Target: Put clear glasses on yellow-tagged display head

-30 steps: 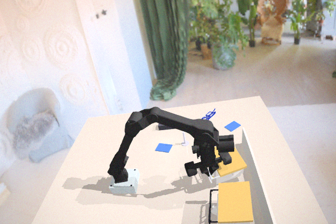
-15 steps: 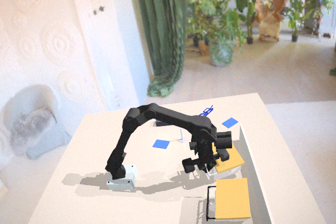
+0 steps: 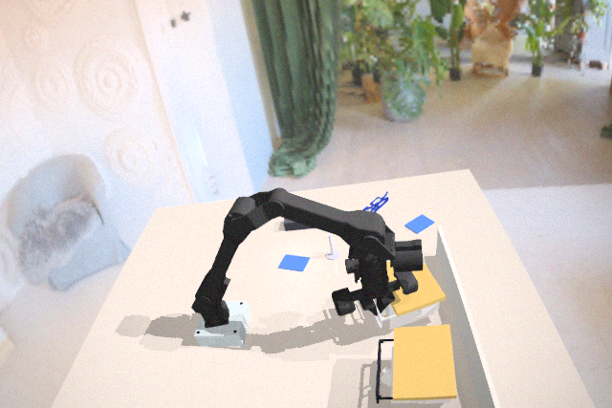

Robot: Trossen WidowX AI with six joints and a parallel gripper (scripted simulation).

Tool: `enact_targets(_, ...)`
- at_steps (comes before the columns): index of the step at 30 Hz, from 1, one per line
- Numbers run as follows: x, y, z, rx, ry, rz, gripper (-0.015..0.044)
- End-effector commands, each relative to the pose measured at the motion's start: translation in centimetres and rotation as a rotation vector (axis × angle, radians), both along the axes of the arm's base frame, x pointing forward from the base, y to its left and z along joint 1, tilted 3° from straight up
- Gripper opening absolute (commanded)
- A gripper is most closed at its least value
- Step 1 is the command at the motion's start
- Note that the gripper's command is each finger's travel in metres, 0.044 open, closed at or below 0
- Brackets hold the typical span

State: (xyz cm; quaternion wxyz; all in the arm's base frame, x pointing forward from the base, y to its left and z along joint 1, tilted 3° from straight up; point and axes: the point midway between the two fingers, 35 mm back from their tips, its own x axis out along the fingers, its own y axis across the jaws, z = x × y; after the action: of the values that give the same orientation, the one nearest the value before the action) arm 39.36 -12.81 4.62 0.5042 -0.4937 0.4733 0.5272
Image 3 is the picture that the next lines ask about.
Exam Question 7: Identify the blue-framed glasses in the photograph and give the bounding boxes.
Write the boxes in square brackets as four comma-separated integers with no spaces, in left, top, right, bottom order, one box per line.
[363,191,388,212]

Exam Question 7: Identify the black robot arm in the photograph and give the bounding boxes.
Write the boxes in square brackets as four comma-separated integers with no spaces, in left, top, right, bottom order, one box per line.
[191,188,424,328]

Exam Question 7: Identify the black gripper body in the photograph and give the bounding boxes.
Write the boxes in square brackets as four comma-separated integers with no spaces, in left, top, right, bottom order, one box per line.
[331,269,419,316]

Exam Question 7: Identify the white rectangular panel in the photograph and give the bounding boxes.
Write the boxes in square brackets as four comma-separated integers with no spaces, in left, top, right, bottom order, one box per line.
[436,226,501,408]

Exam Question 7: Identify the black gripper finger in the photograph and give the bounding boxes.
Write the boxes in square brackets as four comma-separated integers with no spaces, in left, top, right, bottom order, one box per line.
[361,300,378,316]
[376,294,396,312]

